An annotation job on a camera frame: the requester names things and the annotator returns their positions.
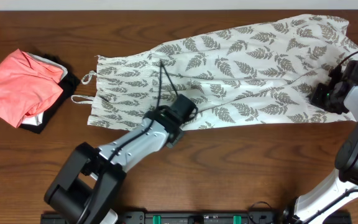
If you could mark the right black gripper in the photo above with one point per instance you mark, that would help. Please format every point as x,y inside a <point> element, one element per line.
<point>316,98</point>

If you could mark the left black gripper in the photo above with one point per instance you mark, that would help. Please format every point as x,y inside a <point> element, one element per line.
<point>178,138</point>

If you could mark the white fern print dress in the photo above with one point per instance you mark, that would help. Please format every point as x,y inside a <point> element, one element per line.
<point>257,74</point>

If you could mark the black garment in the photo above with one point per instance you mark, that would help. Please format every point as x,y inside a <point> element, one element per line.
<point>68,84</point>

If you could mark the pink garment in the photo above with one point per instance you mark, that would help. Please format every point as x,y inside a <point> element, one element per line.
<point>29,85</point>

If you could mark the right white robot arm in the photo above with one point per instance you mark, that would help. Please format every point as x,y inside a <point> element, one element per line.
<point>323,203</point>

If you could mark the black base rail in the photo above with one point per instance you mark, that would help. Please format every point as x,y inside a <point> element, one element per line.
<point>262,216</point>

